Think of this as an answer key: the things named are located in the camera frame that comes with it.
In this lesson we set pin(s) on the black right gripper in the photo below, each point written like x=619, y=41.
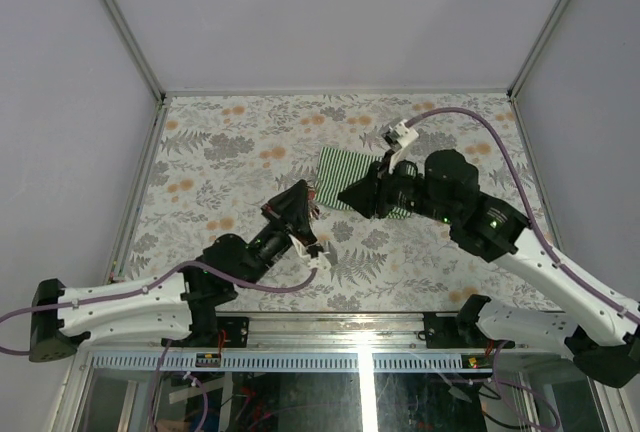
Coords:
x=370, y=193

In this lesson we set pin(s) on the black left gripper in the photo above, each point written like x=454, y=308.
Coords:
x=293, y=208

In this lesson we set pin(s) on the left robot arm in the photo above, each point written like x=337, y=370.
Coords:
x=178, y=307

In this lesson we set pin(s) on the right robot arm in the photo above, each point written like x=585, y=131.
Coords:
x=595, y=327

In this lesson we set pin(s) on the silver keys bunch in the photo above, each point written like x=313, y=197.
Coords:
x=313, y=207

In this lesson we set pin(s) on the green white striped cloth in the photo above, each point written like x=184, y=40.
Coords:
x=336, y=170

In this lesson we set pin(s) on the floral tablecloth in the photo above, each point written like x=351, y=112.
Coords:
x=219, y=159

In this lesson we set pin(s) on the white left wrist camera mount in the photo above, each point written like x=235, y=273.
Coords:
x=315, y=256

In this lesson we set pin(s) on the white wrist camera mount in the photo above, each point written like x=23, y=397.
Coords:
x=399, y=138
x=315, y=256

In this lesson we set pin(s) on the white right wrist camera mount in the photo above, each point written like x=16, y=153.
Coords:
x=399, y=138

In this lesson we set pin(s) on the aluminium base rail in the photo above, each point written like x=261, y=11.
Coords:
x=315, y=342

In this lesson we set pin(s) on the right aluminium frame post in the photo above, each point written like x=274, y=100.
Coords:
x=543, y=37

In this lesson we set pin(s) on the aluminium frame post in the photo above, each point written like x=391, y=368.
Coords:
x=131, y=45
x=543, y=37

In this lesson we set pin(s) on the left aluminium frame post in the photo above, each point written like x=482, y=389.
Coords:
x=131, y=45

